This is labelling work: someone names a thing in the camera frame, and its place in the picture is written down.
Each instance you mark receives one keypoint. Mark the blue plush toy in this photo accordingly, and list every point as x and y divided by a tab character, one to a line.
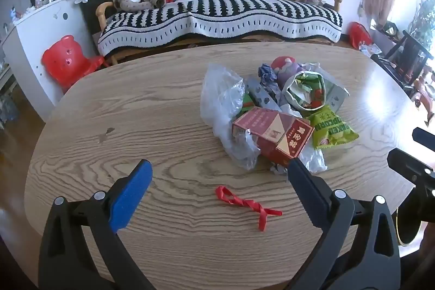
267	72

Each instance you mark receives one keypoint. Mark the purple and red plush toy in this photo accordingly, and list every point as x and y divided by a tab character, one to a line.
287	67

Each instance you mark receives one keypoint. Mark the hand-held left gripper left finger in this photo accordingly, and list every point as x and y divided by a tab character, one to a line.
133	195

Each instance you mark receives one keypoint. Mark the small green wrapper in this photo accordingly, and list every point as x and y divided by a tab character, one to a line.
247	101

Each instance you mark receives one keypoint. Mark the white plastic wrapper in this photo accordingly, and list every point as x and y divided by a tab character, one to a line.
312	161

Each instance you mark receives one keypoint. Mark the white cabinet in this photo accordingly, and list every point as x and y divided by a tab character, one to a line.
37	38

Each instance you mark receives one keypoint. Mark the striped black white sofa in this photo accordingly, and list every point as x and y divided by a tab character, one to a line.
221	14

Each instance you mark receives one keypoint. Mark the red carton box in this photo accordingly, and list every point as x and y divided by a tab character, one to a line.
272	130

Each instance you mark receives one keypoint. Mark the red twisted ribbon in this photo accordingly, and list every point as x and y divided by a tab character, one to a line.
238	199

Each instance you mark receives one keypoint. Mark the clutter of small bottles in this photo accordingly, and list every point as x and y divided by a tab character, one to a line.
40	1

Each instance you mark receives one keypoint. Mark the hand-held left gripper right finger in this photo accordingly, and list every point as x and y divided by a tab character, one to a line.
306	186

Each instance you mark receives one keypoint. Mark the black chair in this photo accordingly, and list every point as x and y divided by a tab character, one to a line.
409	54

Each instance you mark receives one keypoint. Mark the red bear-shaped chair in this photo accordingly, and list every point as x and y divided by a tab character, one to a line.
66	60

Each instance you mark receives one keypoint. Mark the green snack packet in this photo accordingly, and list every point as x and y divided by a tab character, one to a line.
331	132

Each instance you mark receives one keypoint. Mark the clear plastic bag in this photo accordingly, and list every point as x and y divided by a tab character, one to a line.
219	93

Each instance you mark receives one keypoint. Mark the green house plant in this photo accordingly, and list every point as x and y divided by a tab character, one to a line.
423	18

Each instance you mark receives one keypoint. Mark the grey perforated strip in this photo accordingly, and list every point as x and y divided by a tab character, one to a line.
260	93

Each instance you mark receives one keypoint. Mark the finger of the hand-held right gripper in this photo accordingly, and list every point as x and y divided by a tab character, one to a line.
424	137
406	165

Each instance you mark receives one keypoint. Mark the red bag on floor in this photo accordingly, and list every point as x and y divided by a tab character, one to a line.
359	33

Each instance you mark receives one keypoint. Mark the wooden frame sofa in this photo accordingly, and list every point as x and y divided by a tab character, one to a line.
101	9

